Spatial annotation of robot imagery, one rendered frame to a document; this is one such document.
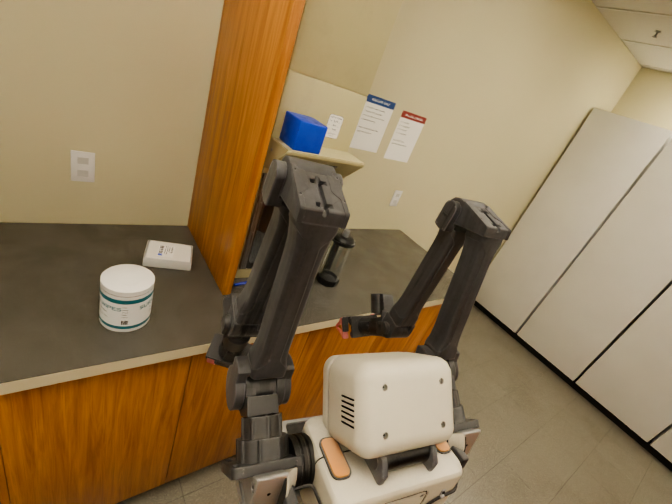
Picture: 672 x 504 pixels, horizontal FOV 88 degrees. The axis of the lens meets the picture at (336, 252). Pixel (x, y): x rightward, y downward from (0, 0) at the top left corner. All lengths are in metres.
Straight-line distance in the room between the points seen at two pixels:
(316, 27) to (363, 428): 1.02
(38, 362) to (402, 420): 0.87
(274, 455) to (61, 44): 1.29
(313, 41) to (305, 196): 0.77
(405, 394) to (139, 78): 1.30
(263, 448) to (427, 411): 0.28
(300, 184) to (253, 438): 0.41
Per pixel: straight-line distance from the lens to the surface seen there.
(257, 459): 0.65
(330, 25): 1.20
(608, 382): 3.95
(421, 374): 0.65
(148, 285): 1.10
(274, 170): 0.52
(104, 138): 1.54
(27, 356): 1.15
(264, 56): 1.12
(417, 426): 0.66
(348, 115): 1.31
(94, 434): 1.40
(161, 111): 1.53
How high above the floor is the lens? 1.78
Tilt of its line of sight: 27 degrees down
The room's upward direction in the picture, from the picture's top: 22 degrees clockwise
